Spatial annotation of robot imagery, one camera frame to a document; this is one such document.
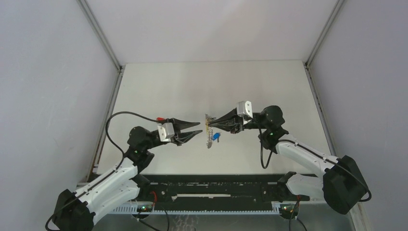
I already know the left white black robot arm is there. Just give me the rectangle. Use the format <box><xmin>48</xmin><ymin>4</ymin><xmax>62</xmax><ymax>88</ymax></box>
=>
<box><xmin>45</xmin><ymin>118</ymin><xmax>201</xmax><ymax>231</ymax></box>

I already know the right aluminium frame post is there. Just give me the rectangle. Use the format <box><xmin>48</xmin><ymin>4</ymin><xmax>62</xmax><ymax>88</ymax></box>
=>
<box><xmin>303</xmin><ymin>0</ymin><xmax>347</xmax><ymax>156</ymax></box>

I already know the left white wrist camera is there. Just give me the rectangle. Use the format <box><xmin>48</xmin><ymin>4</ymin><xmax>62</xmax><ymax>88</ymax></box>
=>
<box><xmin>157</xmin><ymin>122</ymin><xmax>175</xmax><ymax>142</ymax></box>

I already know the aluminium frame post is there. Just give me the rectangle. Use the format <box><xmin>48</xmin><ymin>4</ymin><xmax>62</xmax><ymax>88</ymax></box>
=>
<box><xmin>77</xmin><ymin>0</ymin><xmax>123</xmax><ymax>175</ymax></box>
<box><xmin>303</xmin><ymin>0</ymin><xmax>347</xmax><ymax>156</ymax></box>

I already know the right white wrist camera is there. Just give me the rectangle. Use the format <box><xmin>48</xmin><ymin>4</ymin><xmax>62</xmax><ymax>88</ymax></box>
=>
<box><xmin>236</xmin><ymin>101</ymin><xmax>253</xmax><ymax>120</ymax></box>

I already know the white slotted cable duct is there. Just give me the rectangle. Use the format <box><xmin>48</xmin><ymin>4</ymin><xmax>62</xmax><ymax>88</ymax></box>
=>
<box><xmin>108</xmin><ymin>204</ymin><xmax>281</xmax><ymax>215</ymax></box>

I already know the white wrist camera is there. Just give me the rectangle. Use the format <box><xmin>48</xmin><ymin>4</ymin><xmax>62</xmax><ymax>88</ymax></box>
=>
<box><xmin>157</xmin><ymin>122</ymin><xmax>175</xmax><ymax>142</ymax></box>
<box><xmin>236</xmin><ymin>101</ymin><xmax>253</xmax><ymax>120</ymax></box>

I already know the left black camera cable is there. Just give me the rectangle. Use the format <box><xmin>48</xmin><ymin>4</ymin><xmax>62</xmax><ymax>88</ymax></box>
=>
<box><xmin>44</xmin><ymin>111</ymin><xmax>160</xmax><ymax>231</ymax></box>

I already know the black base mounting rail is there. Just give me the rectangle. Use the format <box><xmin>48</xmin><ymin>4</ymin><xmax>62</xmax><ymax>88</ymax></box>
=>
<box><xmin>136</xmin><ymin>174</ymin><xmax>299</xmax><ymax>210</ymax></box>

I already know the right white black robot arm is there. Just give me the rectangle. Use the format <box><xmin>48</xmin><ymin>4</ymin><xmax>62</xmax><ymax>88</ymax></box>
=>
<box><xmin>207</xmin><ymin>101</ymin><xmax>372</xmax><ymax>215</ymax></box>

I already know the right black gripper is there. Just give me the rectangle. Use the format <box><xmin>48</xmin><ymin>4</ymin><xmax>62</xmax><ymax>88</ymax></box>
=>
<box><xmin>208</xmin><ymin>107</ymin><xmax>268</xmax><ymax>135</ymax></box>

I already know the left aluminium frame post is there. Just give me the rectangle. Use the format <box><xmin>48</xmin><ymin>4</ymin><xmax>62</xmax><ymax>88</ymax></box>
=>
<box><xmin>77</xmin><ymin>0</ymin><xmax>123</xmax><ymax>175</ymax></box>

